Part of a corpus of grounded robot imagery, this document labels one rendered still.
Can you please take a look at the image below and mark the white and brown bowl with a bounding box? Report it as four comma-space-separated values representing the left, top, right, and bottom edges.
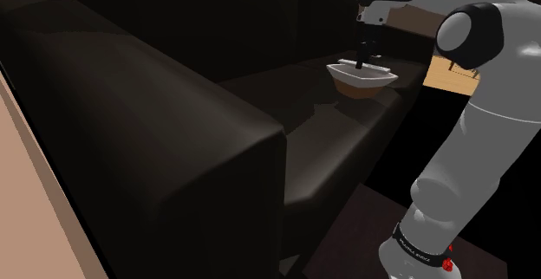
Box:
325, 58, 400, 100

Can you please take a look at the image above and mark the dark brown leather sofa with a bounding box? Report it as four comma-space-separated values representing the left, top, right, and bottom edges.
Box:
0, 0, 436, 279

